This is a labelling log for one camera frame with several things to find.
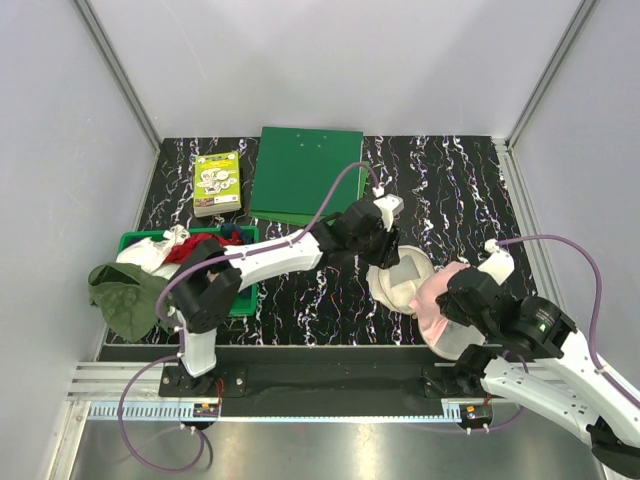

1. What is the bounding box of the white mesh laundry bag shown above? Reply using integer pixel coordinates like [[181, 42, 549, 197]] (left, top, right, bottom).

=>
[[366, 245, 484, 361]]

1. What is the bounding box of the pink bra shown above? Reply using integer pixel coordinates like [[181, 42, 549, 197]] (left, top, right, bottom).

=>
[[409, 262, 469, 345]]

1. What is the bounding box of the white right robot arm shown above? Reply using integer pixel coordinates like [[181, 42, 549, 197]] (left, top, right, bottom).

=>
[[436, 239, 639, 479]]

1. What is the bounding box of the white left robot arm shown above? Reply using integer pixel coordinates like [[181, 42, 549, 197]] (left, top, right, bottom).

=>
[[168, 194, 404, 396]]

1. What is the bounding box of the green plastic laundry basket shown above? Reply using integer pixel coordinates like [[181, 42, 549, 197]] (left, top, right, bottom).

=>
[[117, 225, 261, 317]]

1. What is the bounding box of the green binder folder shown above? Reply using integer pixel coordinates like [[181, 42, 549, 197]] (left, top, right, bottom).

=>
[[249, 126, 363, 226]]

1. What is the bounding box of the thin green folder underneath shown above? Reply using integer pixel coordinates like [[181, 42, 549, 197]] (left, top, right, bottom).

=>
[[249, 165, 369, 226]]

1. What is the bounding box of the dark blue garment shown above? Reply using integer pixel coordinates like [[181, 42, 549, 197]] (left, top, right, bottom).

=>
[[219, 223, 254, 246]]

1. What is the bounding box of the yellow-green book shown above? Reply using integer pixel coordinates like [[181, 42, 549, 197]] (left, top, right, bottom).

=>
[[192, 151, 242, 218]]

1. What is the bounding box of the red garment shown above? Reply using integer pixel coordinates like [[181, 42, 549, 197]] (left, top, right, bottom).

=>
[[163, 233, 220, 265]]

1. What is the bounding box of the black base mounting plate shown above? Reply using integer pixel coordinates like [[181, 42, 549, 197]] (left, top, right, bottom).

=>
[[159, 346, 486, 421]]

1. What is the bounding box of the white garment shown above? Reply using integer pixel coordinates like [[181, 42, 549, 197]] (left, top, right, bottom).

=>
[[116, 225, 191, 274]]

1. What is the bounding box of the olive green garment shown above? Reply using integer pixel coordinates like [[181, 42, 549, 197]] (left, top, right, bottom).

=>
[[88, 262, 174, 343]]

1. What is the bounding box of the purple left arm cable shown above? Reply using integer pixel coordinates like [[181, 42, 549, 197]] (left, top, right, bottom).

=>
[[115, 162, 386, 474]]

